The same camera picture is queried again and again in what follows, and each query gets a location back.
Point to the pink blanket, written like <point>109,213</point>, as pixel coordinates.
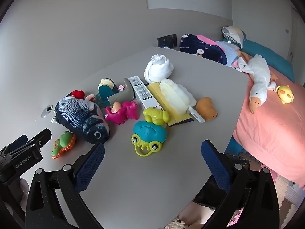
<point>205,39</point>

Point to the orange plush blob toy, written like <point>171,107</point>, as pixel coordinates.
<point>207,108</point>

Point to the green orange turtle toy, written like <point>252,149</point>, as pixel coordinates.
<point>63,144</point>

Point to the white rolled towel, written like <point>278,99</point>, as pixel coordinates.
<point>158,69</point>

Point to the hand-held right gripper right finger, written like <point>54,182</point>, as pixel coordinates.
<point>214,164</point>

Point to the light blue cloth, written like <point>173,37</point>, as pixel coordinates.
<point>228,52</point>

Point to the pink bed sheet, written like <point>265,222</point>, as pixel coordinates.
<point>269,133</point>

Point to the checkered patchwork pillow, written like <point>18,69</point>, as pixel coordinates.
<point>234,33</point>

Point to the pink spotted white wrapper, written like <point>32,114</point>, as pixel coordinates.
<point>122,88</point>

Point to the teal pillow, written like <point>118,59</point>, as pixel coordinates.
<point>269,57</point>

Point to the teal cream plush toy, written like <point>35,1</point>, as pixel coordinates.
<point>106,91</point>

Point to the long white cardboard box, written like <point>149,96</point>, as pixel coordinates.
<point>141,90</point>

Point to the navy printed blanket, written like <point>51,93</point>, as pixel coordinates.
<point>202,47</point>

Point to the person's left hand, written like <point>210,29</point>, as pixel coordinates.
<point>23,186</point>

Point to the small green frog toy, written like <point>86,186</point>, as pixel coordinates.
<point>154,115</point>

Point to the red toy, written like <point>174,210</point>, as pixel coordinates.
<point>78,94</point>

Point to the cream fluffy duster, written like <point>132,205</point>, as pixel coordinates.
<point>176,95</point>

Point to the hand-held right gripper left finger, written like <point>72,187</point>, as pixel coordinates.
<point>91,164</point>

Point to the dark blue fish plush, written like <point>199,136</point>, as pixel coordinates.
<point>78,114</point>

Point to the yellow blue-edged packet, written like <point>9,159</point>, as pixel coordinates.
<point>158,93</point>

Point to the black wall panel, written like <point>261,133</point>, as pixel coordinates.
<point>167,40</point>

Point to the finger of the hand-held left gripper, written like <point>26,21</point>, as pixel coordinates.
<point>17,143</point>
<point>41,136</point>

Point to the blue green frog toy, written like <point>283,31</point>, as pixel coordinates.
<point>147,133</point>

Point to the metal table grommet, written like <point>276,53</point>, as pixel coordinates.
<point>46,111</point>

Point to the yellow chick toy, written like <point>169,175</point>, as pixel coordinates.
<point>285,93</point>

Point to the pink plastic toy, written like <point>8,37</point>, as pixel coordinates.
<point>126,113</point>

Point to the white goose plush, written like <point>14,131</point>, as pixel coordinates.
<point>258,81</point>

